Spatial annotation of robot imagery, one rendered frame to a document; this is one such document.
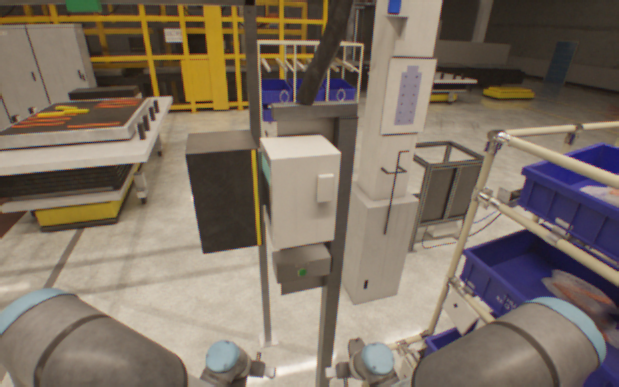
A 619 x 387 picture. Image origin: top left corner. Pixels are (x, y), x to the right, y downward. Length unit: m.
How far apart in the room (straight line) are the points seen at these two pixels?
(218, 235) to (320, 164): 0.33
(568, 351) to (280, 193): 0.63
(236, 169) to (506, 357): 0.63
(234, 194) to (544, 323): 0.66
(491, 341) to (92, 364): 0.49
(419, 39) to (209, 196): 1.45
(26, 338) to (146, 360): 0.15
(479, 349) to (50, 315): 0.56
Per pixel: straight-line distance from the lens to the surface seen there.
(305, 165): 0.78
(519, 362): 0.47
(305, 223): 0.87
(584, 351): 0.55
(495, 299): 1.24
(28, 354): 0.52
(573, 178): 1.26
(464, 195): 3.23
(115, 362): 0.47
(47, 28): 7.75
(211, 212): 0.82
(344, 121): 0.93
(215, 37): 8.02
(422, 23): 1.89
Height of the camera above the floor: 1.90
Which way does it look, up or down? 29 degrees down
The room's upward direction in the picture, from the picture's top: 2 degrees clockwise
